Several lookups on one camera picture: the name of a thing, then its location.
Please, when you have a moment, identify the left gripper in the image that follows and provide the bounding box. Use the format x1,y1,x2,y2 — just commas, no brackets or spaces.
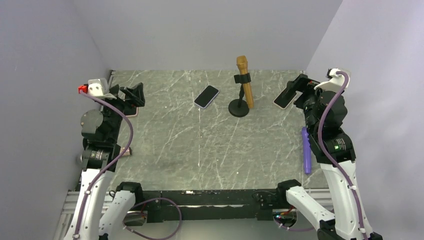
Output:
98,82,144,142

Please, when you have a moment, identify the pink phone case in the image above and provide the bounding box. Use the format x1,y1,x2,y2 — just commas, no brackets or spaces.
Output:
124,106,139,118

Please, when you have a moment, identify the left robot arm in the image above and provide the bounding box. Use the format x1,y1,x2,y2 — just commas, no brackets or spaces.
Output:
64,78,145,240

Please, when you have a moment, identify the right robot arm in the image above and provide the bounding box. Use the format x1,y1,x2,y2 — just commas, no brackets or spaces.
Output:
275,68,382,240

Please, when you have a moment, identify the phone in white case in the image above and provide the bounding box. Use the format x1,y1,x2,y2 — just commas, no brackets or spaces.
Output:
273,91,297,110

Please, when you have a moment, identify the phone in purple case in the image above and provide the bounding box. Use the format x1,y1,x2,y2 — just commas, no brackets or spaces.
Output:
194,85,220,109

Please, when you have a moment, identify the glitter silver microphone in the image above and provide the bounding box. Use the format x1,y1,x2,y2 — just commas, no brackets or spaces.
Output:
119,147,133,157

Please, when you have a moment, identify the gold microphone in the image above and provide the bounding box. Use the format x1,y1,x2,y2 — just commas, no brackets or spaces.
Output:
236,55,254,109

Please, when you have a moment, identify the black microphone stand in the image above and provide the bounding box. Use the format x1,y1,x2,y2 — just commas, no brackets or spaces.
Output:
228,74,249,118

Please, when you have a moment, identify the purple microphone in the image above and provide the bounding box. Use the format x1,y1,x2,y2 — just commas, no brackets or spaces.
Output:
300,126,312,175

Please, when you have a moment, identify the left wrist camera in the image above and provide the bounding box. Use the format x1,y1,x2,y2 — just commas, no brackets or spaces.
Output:
78,78,117,99

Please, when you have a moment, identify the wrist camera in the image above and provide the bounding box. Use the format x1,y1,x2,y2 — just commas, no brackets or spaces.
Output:
313,68,351,93
78,78,117,99

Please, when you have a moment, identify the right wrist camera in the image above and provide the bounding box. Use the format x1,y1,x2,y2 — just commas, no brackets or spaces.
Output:
313,68,351,93

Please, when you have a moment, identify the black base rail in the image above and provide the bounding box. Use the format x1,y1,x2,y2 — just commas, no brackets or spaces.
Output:
129,189,293,223

